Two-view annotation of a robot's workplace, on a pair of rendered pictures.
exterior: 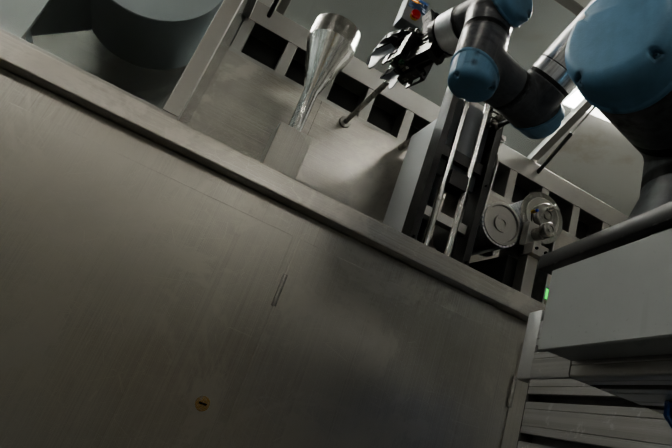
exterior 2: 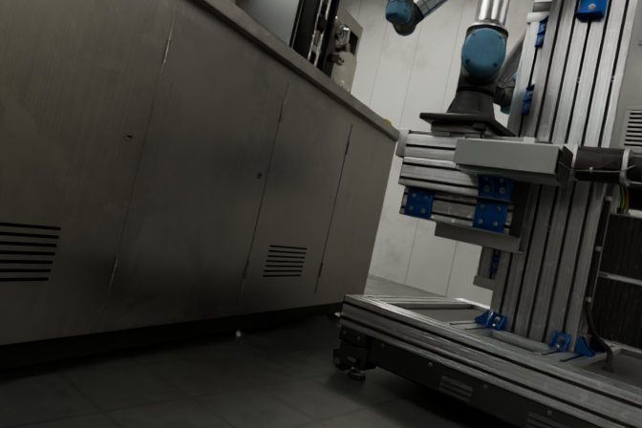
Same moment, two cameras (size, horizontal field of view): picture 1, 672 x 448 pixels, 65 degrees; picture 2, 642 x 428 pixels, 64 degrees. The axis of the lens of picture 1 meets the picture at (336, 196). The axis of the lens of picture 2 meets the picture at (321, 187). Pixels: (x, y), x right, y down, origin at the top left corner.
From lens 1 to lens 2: 1.09 m
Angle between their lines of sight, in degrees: 49
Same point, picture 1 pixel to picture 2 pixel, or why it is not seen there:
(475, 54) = (406, 6)
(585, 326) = (473, 160)
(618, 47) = (484, 57)
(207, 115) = not seen: outside the picture
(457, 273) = (341, 94)
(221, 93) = not seen: outside the picture
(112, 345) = (229, 154)
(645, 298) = (494, 158)
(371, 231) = (317, 76)
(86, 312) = (220, 139)
